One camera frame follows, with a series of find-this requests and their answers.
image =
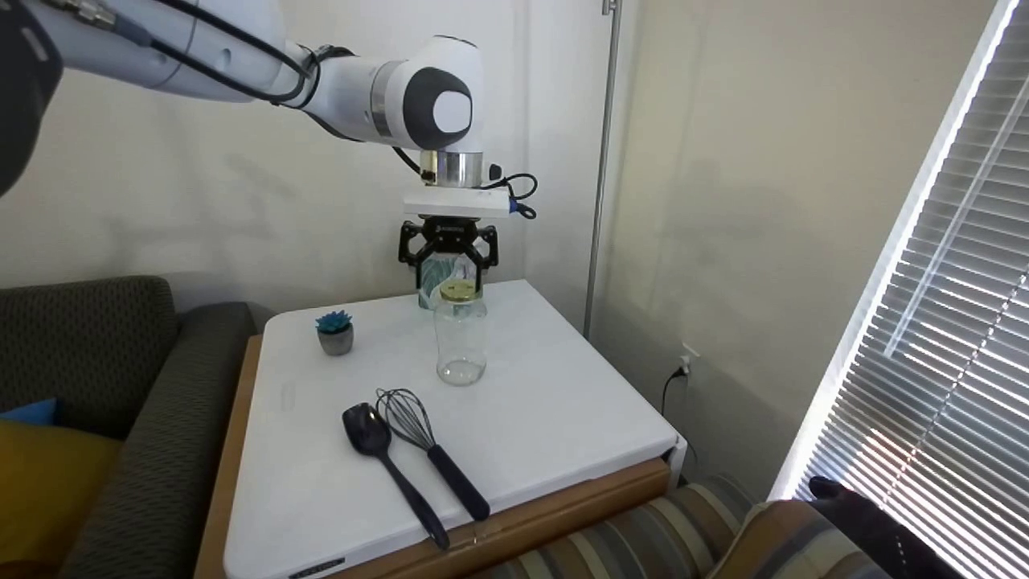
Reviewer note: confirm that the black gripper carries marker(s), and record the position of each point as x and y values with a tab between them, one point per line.
451	235

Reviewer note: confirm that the gold metal jar lid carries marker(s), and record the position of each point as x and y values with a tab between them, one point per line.
458	290

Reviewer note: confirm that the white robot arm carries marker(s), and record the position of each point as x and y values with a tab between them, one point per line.
356	98

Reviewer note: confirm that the clear glass jar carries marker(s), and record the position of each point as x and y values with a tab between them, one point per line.
460	342

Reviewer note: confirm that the blue succulent in grey pot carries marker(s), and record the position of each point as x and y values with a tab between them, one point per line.
334	334

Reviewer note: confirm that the dark blue slotted spoon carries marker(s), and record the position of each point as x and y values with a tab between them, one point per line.
363	424

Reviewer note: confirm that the white foam board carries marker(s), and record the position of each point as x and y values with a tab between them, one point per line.
534	430

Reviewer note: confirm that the brown wooden table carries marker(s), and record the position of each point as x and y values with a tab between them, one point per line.
221	471

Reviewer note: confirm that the striped sofa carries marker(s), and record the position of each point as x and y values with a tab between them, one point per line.
644	540

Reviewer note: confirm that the grey sofa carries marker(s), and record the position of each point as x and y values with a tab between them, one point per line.
117	430

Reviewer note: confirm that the blue cushion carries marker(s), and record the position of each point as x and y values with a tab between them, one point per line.
26	413

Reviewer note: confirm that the yellow cushion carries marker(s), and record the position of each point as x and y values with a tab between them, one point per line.
48	486

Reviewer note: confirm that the white window blinds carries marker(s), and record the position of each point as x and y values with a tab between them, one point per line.
942	355

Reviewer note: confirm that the black stand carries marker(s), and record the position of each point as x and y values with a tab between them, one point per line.
890	530

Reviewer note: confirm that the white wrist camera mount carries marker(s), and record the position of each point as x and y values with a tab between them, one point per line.
454	203

